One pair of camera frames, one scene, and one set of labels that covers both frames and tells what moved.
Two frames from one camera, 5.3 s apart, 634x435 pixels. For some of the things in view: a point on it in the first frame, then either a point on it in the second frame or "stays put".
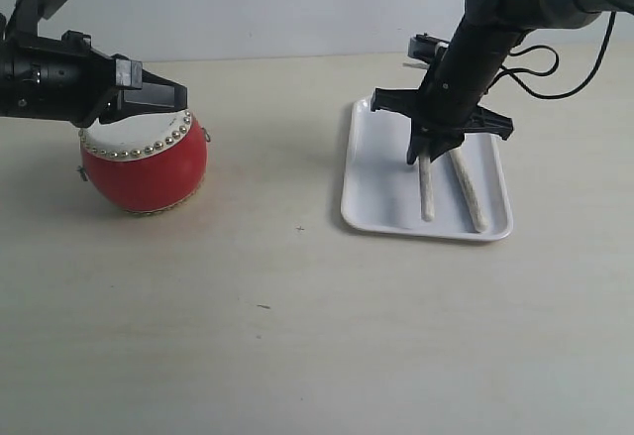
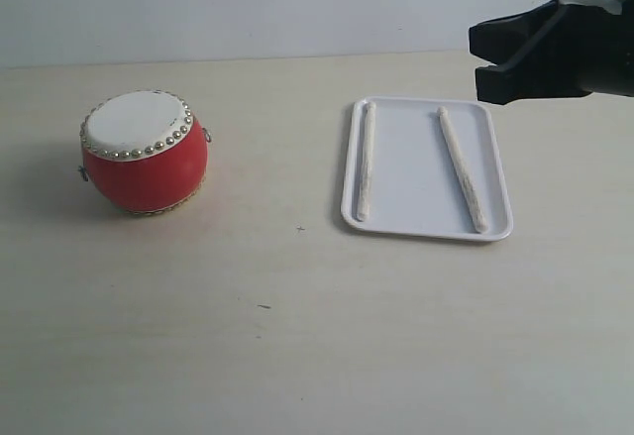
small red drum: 153,163 stays put
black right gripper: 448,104 -> 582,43
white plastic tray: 381,191 stays put
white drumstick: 477,213 stays put
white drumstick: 426,188 -> 368,161
